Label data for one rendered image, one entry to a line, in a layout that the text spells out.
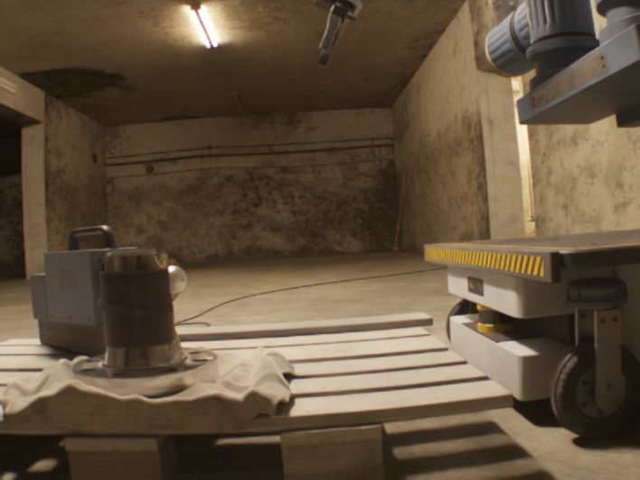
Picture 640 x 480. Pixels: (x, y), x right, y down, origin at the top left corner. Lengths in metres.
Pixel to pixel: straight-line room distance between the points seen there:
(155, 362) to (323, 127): 10.78
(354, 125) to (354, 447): 10.97
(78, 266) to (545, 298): 0.99
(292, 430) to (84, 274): 0.66
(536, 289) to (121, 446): 0.78
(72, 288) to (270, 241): 10.16
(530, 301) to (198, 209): 10.70
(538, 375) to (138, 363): 0.73
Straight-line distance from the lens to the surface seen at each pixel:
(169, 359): 0.98
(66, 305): 1.38
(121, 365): 0.98
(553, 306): 1.13
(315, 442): 0.83
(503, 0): 2.01
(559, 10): 1.73
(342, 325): 1.48
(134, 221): 11.90
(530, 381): 1.14
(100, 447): 0.89
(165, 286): 0.97
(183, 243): 11.64
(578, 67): 1.43
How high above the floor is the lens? 0.40
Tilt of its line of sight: 1 degrees up
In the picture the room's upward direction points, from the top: 4 degrees counter-clockwise
